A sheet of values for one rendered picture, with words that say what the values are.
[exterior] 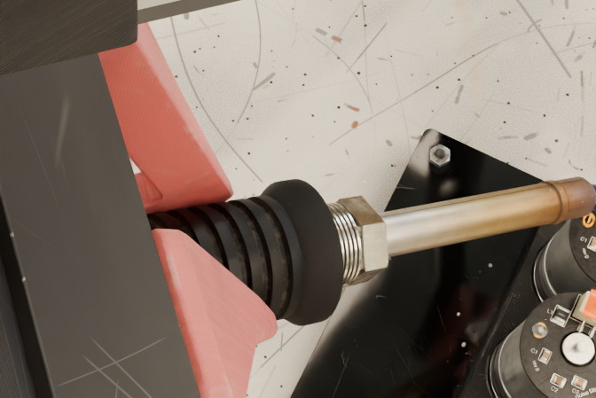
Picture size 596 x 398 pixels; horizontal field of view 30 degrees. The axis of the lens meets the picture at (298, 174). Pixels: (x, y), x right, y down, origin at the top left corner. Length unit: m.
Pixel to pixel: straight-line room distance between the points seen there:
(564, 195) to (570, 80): 0.12
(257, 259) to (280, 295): 0.01
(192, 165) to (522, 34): 0.19
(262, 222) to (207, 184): 0.01
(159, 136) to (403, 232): 0.06
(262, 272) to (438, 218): 0.04
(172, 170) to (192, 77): 0.17
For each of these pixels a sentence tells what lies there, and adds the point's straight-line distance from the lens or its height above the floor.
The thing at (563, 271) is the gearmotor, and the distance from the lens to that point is 0.27.
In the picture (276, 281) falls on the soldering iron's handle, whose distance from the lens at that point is 0.18.
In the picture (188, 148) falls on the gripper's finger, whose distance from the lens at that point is 0.16.
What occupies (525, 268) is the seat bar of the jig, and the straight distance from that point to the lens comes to 0.30.
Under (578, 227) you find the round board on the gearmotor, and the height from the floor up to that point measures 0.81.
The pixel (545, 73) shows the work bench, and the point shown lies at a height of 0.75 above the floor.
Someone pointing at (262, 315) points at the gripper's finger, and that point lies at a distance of 0.16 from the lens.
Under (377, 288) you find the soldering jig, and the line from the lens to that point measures 0.30.
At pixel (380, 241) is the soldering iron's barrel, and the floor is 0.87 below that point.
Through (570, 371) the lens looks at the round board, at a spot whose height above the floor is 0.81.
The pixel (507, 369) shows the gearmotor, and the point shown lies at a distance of 0.27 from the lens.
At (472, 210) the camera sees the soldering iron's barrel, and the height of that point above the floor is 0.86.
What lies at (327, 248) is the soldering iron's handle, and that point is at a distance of 0.18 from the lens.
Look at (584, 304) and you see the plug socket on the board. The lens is 0.25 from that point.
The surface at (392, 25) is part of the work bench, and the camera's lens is 0.34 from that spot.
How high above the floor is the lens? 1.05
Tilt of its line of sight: 72 degrees down
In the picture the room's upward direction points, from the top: straight up
